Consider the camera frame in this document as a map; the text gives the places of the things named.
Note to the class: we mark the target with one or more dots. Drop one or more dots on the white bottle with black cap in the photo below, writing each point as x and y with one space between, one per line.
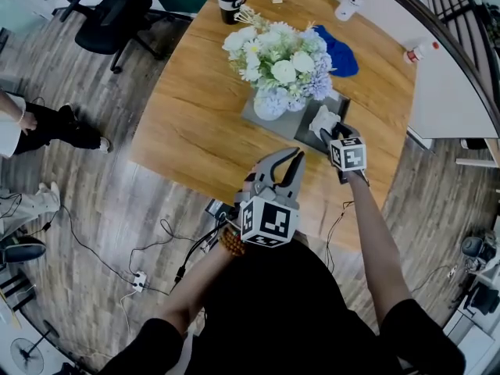
349 4

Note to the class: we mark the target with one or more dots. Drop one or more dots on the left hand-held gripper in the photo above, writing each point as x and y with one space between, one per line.
269 223

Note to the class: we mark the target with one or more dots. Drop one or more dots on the black tumbler cup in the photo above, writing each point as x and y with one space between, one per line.
230 2

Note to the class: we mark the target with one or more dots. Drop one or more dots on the blue cloth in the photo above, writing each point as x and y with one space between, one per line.
341 57

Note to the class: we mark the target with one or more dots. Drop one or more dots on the person's left forearm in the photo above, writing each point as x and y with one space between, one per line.
195 291

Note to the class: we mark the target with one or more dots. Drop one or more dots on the clear bottle with red cap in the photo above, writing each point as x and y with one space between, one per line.
418 53

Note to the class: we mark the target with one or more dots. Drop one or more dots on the person's right forearm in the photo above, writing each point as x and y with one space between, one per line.
377 244

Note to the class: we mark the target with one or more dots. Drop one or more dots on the black office chair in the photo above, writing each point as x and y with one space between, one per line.
109 26

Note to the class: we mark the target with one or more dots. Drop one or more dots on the pale blue-white cloth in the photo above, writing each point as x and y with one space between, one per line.
322 119

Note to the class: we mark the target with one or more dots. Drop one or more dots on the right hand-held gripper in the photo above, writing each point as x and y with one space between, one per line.
348 154

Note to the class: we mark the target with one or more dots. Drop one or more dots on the black standing fan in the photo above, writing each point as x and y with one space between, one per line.
29 352

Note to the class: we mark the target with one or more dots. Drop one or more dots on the grey metal tray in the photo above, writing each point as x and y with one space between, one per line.
301 129

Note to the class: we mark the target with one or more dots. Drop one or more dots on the person's black shirt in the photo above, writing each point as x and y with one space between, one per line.
273 318

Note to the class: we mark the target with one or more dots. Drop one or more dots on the wooden table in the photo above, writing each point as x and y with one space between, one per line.
449 92

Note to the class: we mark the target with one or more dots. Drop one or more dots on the white power strip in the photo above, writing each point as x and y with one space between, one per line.
139 281

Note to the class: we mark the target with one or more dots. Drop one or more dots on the white and blue flower bouquet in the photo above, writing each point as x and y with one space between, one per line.
279 57

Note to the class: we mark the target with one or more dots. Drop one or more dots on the black metal railing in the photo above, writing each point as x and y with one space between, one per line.
461 2

